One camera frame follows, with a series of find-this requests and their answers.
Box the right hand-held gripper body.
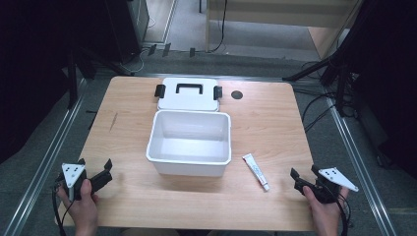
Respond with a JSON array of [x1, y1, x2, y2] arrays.
[[293, 167, 360, 205]]

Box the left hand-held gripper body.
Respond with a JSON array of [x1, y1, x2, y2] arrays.
[[54, 162, 113, 202]]

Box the white ointment tube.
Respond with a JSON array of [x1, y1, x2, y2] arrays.
[[242, 152, 271, 193]]

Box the white plastic storage box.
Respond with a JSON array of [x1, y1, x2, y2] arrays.
[[145, 109, 233, 178]]

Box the person's left hand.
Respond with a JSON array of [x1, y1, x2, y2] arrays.
[[57, 178, 100, 236]]

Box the person's right hand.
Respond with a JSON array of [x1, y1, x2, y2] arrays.
[[302, 185, 350, 236]]

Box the person's legs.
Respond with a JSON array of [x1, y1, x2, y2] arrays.
[[118, 227, 277, 236]]

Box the black metal stand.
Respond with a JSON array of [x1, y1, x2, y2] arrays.
[[66, 48, 99, 110]]

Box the black tripod stand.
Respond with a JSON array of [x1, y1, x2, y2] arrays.
[[281, 45, 357, 117]]

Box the black cabinet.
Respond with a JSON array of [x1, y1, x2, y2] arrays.
[[103, 0, 150, 65]]

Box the light wooden furniture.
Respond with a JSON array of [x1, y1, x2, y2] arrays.
[[205, 0, 363, 61]]

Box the metal floor rail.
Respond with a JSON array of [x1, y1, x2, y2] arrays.
[[323, 86, 398, 236], [0, 78, 90, 236]]

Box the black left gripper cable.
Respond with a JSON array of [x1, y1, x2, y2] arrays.
[[51, 184, 76, 236]]

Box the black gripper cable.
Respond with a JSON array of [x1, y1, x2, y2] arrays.
[[327, 186, 351, 236], [51, 184, 76, 236]]

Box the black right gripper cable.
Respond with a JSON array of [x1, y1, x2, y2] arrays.
[[327, 186, 351, 236]]

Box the black floor cables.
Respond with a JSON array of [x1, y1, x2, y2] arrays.
[[299, 91, 357, 134]]

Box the white lid with black handle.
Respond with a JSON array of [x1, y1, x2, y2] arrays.
[[153, 77, 223, 113]]

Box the white floor cable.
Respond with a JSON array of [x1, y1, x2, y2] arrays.
[[129, 16, 157, 75]]

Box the black hanging cable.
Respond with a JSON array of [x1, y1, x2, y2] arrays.
[[208, 0, 229, 54]]

